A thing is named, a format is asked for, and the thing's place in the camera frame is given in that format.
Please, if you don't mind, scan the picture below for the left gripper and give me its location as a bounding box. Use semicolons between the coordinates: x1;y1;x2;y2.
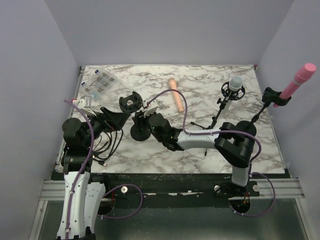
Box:
83;106;131;147

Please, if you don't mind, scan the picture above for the black shock mount desk stand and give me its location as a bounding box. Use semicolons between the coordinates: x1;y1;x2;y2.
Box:
119;91;151;142

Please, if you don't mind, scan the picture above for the beige microphone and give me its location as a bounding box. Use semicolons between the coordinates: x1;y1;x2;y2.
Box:
168;77;184;113

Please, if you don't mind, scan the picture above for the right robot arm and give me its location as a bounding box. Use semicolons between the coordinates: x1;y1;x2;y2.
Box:
130;111;257;196

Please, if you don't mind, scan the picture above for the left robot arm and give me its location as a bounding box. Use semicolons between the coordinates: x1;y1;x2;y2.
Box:
56;107;130;240

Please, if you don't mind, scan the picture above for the silver white microphone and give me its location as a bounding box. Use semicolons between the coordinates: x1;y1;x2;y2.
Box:
228;75;243;92

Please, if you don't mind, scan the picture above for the black clip round base stand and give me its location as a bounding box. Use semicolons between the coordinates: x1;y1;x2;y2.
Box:
243;87;292;131

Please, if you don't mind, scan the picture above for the pink microphone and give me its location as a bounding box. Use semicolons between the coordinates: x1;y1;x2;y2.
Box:
279;63;317;101

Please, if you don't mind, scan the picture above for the clear plastic parts box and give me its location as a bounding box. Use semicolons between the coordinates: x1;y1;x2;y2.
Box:
80;68;118;101

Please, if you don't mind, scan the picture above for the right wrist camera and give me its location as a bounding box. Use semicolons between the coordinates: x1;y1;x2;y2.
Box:
142;100;158;118

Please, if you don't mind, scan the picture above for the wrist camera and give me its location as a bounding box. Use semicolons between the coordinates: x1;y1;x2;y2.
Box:
71;95;96;116
142;100;158;118

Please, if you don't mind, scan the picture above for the black usb cables bundle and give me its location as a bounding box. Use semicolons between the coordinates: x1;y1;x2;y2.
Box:
89;124;124;168

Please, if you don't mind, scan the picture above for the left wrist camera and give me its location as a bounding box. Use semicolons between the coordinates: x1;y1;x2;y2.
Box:
71;95;96;116

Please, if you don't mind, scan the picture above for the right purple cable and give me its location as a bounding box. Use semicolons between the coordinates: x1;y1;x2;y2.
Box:
146;89;277;218

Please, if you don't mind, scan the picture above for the purple cable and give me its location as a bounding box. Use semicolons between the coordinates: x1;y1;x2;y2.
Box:
146;89;277;218
63;99;145;238

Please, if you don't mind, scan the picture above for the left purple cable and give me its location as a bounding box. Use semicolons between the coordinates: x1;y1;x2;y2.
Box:
63;99;145;238

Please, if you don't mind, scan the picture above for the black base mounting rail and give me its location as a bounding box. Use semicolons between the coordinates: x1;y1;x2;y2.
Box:
72;172;261;210

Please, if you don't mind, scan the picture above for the black tripod shock mount stand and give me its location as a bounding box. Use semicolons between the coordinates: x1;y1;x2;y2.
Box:
189;76;245;157

